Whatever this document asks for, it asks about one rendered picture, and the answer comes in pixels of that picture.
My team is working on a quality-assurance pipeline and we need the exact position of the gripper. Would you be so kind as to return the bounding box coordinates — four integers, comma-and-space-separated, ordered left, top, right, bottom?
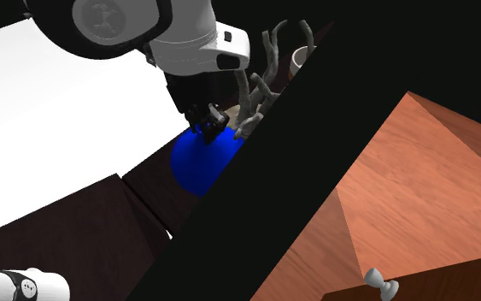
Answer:
164, 71, 231, 145

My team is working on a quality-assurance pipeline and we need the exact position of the blue ball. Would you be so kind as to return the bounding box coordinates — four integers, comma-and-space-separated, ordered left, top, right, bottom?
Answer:
169, 125, 245, 198

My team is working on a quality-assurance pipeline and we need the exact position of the grey branching coral ornament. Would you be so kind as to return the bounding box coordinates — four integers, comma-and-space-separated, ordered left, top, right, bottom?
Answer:
226, 19, 316, 141

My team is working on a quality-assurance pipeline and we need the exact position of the white cup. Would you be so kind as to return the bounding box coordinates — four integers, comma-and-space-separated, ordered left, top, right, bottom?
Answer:
289, 44, 318, 80

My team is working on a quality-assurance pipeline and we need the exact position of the dark brown wooden table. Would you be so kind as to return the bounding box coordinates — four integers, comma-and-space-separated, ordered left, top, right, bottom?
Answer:
0, 132, 202, 301

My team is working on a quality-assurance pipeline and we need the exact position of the reddish wooden chest of drawers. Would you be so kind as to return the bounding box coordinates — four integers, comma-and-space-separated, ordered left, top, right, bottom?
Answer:
249, 91, 481, 301

